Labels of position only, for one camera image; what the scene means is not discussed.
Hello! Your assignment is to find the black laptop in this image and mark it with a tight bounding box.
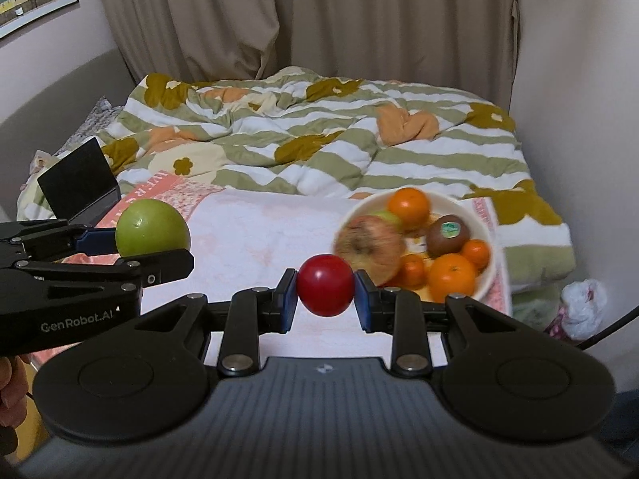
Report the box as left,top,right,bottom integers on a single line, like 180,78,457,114
37,137,122,225

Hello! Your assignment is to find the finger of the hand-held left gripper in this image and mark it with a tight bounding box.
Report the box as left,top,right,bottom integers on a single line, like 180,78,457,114
0,218,119,263
0,248,195,301

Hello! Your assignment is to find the person's left hand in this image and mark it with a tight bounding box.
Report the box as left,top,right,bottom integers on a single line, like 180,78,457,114
0,355,31,427

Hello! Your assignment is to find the red tomato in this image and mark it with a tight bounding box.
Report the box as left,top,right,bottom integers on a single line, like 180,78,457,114
297,254,356,317

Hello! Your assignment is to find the black cable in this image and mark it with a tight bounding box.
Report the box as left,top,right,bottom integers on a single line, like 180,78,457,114
574,304,639,351

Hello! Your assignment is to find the large reddish apple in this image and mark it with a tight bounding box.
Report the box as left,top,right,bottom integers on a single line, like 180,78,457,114
333,216,406,287

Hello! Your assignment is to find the beige curtain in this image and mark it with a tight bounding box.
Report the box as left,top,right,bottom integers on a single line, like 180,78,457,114
92,0,520,111

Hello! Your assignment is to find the grey headboard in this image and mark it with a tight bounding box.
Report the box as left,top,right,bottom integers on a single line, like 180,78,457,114
0,50,135,200

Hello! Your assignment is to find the large orange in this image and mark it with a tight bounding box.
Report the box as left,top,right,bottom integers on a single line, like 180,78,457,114
427,253,478,303

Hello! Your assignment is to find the white and pink towel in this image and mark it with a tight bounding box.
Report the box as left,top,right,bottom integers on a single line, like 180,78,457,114
30,174,512,375

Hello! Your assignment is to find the grey floral pillow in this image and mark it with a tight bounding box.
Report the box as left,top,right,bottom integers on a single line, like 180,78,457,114
52,97,125,158

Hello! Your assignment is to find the cream plate with yellow pattern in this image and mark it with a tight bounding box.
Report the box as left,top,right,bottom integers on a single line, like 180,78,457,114
339,190,500,305

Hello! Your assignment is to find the small orange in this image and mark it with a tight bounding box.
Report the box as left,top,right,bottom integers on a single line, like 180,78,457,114
460,238,492,273
399,253,427,287

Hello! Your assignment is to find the white plastic bag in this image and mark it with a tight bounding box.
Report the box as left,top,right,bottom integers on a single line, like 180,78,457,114
544,279,610,340

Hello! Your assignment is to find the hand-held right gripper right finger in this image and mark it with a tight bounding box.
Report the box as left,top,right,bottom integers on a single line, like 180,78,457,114
352,269,518,378

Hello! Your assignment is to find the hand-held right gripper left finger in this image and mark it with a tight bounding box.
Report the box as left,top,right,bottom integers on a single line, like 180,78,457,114
132,268,299,377

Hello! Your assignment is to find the brown kiwi with green sticker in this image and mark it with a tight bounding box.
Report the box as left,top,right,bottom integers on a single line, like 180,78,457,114
426,214,471,259

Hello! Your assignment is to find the green striped floral quilt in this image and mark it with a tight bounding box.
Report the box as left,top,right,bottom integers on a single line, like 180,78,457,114
17,66,575,295

